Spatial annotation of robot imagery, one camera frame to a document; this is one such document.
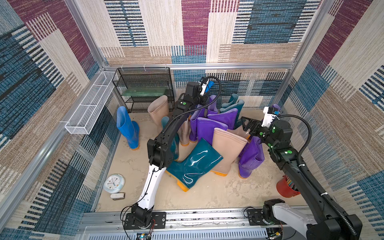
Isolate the beige short rain boot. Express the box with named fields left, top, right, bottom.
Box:
left=211, top=128, right=248, bottom=177

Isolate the purple short rain boot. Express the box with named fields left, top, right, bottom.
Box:
left=197, top=117, right=228, bottom=145

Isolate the beige tall rain boot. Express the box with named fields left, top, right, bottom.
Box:
left=148, top=95, right=169, bottom=129

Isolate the large teal rain boot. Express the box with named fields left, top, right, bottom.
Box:
left=166, top=139, right=223, bottom=192

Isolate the slim teal rain boot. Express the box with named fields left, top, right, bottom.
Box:
left=161, top=116, right=180, bottom=161

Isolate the blue rain boot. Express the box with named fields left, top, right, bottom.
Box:
left=206, top=81, right=215, bottom=92
left=117, top=106, right=140, bottom=150

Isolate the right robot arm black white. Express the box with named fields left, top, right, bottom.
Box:
left=241, top=115, right=363, bottom=240

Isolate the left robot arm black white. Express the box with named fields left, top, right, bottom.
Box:
left=131, top=76, right=222, bottom=227

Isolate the purple tall rain boot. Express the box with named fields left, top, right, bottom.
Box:
left=190, top=109, right=205, bottom=143

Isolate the beige boot lying behind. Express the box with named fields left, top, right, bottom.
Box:
left=227, top=126, right=250, bottom=140

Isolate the purple boot at back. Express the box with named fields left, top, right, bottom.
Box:
left=207, top=95, right=219, bottom=115

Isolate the purple short boot rear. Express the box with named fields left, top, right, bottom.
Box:
left=207, top=109, right=239, bottom=130

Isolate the purple boot near right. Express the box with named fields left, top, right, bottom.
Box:
left=239, top=137, right=265, bottom=179

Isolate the purple boot far right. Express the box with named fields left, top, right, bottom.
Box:
left=272, top=104, right=281, bottom=112

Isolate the teal boot at back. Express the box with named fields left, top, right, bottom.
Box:
left=221, top=94, right=239, bottom=109

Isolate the red pencil cup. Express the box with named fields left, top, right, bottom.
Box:
left=276, top=175, right=301, bottom=198

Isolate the white round alarm clock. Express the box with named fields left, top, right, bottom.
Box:
left=103, top=174, right=125, bottom=194

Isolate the small white grey box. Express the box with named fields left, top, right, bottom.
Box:
left=111, top=193, right=125, bottom=201

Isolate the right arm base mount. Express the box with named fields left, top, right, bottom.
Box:
left=244, top=207, right=278, bottom=226

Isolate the white wire mesh basket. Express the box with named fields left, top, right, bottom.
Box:
left=65, top=71, right=115, bottom=135

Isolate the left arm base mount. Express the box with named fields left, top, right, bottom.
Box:
left=123, top=212, right=167, bottom=230

